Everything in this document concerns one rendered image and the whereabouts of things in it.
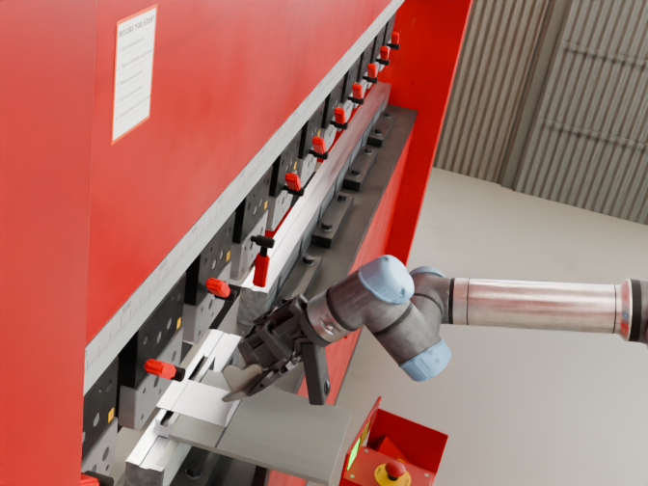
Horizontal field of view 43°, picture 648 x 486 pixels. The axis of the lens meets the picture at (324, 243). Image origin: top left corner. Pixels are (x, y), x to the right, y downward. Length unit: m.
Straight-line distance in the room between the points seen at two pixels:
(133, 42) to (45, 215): 0.57
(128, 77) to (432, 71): 2.59
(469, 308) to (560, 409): 2.10
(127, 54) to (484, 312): 0.75
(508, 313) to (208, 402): 0.51
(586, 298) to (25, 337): 1.15
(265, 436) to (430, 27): 2.19
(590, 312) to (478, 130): 3.85
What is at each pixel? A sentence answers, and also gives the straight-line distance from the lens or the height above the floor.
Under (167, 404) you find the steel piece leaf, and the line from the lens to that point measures 1.41.
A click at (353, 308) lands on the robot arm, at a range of 1.19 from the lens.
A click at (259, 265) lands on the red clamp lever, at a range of 1.41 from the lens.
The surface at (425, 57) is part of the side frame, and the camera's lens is 3.30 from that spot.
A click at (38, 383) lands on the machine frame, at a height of 1.76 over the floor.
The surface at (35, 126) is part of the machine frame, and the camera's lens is 0.20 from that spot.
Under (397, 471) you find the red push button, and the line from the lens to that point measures 1.65.
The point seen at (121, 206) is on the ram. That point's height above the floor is 1.53.
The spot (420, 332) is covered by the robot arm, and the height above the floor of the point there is 1.26.
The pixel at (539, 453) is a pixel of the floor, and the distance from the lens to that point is 3.13.
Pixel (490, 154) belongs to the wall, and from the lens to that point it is 5.15.
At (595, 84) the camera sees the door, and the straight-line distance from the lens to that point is 4.97.
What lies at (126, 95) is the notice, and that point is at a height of 1.64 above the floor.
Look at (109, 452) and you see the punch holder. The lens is 1.01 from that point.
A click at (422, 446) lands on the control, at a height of 0.76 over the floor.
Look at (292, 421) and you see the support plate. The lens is 1.41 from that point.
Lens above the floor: 1.91
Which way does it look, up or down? 28 degrees down
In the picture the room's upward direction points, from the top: 11 degrees clockwise
